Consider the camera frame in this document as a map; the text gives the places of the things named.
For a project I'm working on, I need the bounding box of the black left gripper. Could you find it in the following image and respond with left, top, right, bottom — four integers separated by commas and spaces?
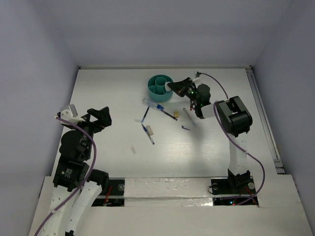
68, 106, 112, 158

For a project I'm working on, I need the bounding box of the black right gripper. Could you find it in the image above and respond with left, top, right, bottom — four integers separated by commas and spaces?
168, 77, 200, 105

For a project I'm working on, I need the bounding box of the purple dark gel pen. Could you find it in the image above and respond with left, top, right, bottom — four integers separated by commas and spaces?
160, 109, 178, 121

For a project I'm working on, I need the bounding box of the clear blue-capped marker pen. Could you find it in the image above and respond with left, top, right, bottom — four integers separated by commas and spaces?
143, 98, 164, 110

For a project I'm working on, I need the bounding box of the white eraser with sleeve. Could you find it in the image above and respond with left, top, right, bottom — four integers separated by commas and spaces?
146, 125, 154, 136

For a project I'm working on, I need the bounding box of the clear tape roll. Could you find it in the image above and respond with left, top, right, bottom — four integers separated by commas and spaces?
164, 82, 172, 92

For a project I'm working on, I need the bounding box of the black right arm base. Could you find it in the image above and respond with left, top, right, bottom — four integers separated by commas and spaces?
208, 170, 258, 206

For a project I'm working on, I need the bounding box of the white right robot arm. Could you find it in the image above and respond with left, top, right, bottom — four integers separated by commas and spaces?
165, 77, 252, 193

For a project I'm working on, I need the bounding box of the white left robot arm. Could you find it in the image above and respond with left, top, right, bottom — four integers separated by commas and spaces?
35, 104, 112, 236

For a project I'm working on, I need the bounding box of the teal round desk organizer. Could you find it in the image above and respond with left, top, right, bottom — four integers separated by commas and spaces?
147, 75, 173, 103

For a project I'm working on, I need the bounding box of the white marker pen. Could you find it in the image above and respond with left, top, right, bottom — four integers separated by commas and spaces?
183, 108, 197, 127

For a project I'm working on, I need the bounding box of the blue gel pen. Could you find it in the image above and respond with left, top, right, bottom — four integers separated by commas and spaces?
141, 106, 150, 123

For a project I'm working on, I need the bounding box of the blue ballpoint pen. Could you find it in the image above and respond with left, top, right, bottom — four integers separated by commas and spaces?
141, 124, 155, 145

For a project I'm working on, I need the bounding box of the clear plastic cap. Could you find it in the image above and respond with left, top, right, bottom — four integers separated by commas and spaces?
130, 146, 137, 154

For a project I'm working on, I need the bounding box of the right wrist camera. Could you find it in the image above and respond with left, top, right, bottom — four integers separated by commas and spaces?
192, 71, 201, 83

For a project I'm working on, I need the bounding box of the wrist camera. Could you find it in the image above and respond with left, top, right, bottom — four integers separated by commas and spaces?
55, 104, 85, 124
192, 71, 201, 83

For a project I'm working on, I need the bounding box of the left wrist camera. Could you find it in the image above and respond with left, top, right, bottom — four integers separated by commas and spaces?
55, 104, 85, 124

